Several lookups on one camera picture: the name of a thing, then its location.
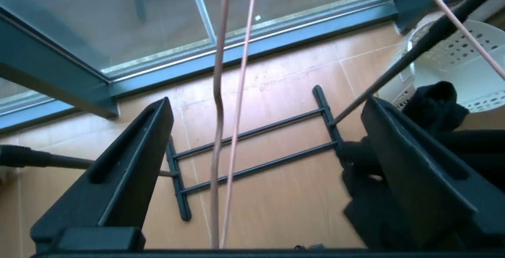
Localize black clothes rack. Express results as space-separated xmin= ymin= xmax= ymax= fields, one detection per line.
xmin=0 ymin=0 xmax=505 ymax=222

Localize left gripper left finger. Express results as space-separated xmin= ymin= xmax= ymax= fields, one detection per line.
xmin=30 ymin=96 xmax=175 ymax=251

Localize heap of clothes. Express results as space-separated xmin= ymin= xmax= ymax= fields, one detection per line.
xmin=401 ymin=80 xmax=470 ymax=133

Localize white laundry basket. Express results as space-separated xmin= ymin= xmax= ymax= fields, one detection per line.
xmin=377 ymin=19 xmax=505 ymax=114

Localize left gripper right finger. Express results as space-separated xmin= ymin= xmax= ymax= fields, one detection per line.
xmin=360 ymin=95 xmax=505 ymax=249

